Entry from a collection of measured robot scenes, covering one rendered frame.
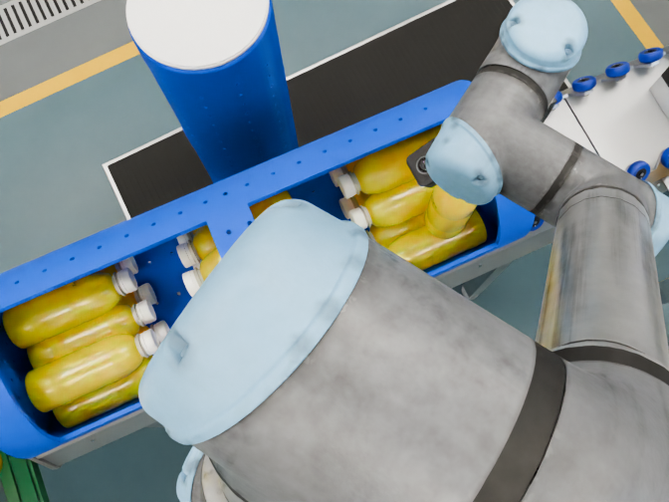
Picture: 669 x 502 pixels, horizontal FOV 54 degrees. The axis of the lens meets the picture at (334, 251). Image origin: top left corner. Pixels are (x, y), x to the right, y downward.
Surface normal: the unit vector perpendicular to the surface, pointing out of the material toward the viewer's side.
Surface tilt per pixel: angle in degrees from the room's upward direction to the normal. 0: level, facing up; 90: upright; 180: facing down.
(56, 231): 0
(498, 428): 11
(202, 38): 0
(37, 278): 30
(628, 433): 42
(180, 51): 0
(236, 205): 21
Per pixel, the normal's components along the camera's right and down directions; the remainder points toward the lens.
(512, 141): -0.12, 0.03
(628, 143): -0.02, -0.25
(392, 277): 0.39, -0.72
